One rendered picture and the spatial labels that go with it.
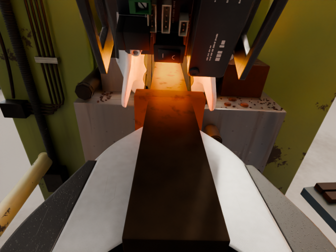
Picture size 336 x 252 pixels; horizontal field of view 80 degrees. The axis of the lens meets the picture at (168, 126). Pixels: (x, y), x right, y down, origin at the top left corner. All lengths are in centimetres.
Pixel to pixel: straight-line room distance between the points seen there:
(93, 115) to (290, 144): 60
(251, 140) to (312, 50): 31
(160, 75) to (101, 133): 24
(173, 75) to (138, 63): 4
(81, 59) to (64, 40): 5
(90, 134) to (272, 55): 47
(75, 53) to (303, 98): 62
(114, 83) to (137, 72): 23
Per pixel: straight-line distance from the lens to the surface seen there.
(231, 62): 42
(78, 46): 57
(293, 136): 75
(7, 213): 63
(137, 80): 20
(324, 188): 52
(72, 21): 56
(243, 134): 41
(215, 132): 36
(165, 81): 18
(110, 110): 37
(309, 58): 65
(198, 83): 20
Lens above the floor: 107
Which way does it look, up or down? 31 degrees down
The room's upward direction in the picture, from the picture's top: 4 degrees clockwise
